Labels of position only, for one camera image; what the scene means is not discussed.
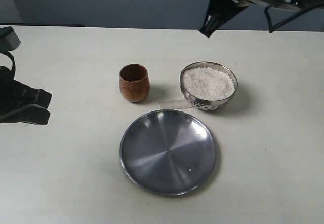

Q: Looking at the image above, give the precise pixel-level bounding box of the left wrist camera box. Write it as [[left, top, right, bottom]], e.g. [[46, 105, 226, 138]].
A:
[[0, 26, 21, 51]]

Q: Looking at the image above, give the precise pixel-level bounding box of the clear tape strip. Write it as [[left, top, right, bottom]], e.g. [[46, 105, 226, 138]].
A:
[[159, 99, 193, 109]]

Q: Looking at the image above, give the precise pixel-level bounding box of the black left camera cable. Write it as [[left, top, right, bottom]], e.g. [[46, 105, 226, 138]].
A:
[[0, 50, 16, 80]]

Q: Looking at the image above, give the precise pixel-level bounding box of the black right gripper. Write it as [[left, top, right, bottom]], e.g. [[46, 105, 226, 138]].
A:
[[198, 0, 253, 38]]

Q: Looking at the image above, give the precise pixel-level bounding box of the steel bowl of rice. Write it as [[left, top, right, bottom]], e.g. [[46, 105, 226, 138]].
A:
[[179, 61, 238, 110]]

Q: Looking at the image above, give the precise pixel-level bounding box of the round steel plate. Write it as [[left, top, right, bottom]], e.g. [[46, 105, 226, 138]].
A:
[[119, 109, 217, 196]]

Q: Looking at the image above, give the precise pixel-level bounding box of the brown wooden cup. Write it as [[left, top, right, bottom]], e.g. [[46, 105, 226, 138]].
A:
[[119, 64, 150, 103]]

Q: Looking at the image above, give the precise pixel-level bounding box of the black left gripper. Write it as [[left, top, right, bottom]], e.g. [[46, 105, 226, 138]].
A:
[[1, 65, 52, 125]]

